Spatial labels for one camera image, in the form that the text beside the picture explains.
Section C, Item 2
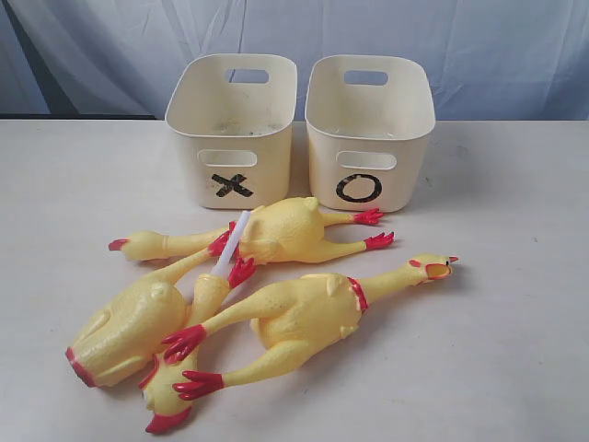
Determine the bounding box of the light blue backdrop curtain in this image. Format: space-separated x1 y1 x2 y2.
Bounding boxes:
1 1 588 120

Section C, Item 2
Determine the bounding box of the whole yellow rubber chicken front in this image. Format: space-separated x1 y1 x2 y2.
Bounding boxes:
164 253 457 401

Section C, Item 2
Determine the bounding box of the cream bin marked O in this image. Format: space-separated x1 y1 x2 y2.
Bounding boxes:
305 54 436 212

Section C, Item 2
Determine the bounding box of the whole yellow rubber chicken rear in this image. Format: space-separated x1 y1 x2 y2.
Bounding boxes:
109 197 394 265

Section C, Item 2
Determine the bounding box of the whole yellow rubber chicken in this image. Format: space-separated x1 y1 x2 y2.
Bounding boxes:
164 253 457 401
109 197 394 265

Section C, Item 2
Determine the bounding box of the cream bin marked X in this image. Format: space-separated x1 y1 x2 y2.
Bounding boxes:
165 53 297 209

